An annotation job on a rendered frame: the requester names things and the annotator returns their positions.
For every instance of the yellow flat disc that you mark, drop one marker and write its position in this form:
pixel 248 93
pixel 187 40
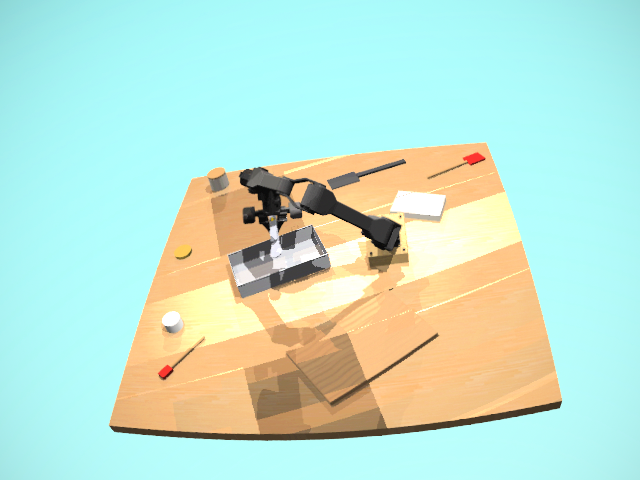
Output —
pixel 182 252

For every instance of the grey cylinder with orange top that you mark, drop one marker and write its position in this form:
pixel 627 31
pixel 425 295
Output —
pixel 218 179

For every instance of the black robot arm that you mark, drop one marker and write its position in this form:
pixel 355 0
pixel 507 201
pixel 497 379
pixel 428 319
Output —
pixel 383 231

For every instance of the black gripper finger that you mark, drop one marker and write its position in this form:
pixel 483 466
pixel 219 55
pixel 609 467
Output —
pixel 280 221
pixel 266 224

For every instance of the grey metal roasting tin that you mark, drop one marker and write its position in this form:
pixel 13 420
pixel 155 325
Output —
pixel 303 253

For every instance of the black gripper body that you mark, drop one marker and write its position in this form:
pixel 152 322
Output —
pixel 271 206

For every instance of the grey spatula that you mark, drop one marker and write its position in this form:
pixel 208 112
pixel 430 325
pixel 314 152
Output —
pixel 352 178

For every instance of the white cylinder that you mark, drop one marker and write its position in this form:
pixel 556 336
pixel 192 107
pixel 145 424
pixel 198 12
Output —
pixel 172 322

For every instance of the white flat block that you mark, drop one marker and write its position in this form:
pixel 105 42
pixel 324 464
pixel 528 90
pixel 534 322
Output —
pixel 419 206

